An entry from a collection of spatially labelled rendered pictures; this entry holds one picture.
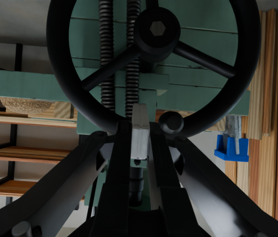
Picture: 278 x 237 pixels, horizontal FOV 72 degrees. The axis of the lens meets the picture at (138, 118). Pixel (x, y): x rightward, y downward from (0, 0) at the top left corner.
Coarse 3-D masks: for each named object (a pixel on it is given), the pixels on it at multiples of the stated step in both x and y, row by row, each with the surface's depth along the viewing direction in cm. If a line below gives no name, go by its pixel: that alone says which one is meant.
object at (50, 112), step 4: (52, 104) 58; (52, 108) 58; (8, 112) 58; (12, 112) 58; (16, 112) 58; (44, 112) 58; (48, 112) 58; (52, 112) 58; (76, 112) 58; (76, 116) 58
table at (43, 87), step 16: (0, 80) 42; (16, 80) 42; (32, 80) 43; (48, 80) 43; (144, 80) 34; (160, 80) 34; (0, 96) 43; (16, 96) 42; (32, 96) 43; (48, 96) 43; (64, 96) 43; (160, 96) 44; (176, 96) 44; (192, 96) 44; (208, 96) 44; (192, 112) 49; (240, 112) 44
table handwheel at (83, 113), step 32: (64, 0) 24; (64, 32) 25; (160, 32) 23; (256, 32) 25; (64, 64) 24; (224, 64) 26; (256, 64) 25; (224, 96) 25; (160, 128) 25; (192, 128) 25
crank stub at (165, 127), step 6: (162, 114) 21; (168, 114) 20; (174, 114) 19; (180, 114) 20; (162, 120) 20; (168, 120) 19; (174, 120) 19; (180, 120) 19; (162, 126) 20; (168, 126) 19; (174, 126) 19; (180, 126) 19; (168, 132) 20; (174, 132) 20
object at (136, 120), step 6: (138, 108) 20; (132, 114) 19; (138, 114) 18; (132, 120) 17; (138, 120) 17; (132, 126) 15; (138, 126) 15; (132, 132) 15; (138, 132) 15; (132, 138) 16; (138, 138) 16; (132, 144) 16; (138, 144) 16; (132, 150) 16; (138, 150) 16; (132, 156) 16
